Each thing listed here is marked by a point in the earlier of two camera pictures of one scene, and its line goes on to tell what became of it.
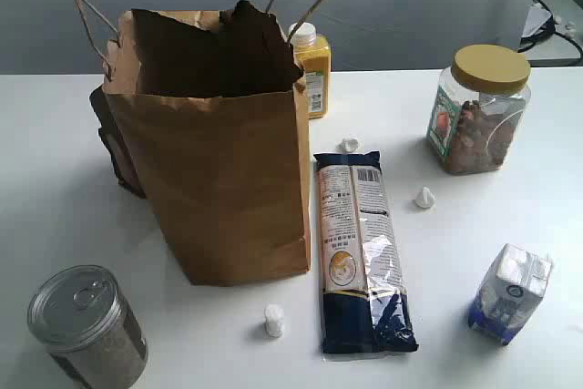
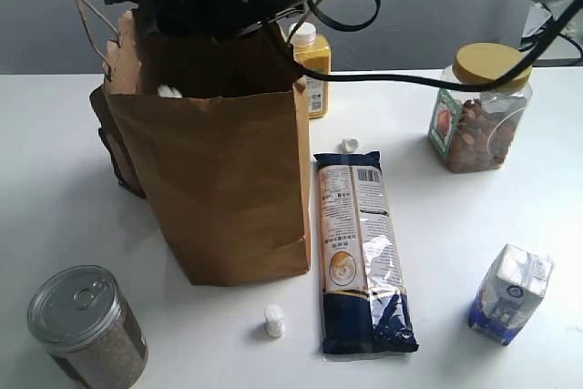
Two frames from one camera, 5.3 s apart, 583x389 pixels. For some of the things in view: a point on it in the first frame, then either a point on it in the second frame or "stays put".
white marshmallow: [348, 145] stays put
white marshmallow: [425, 199] to [164, 90]
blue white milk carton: [510, 294] stays put
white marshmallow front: [274, 320] stays put
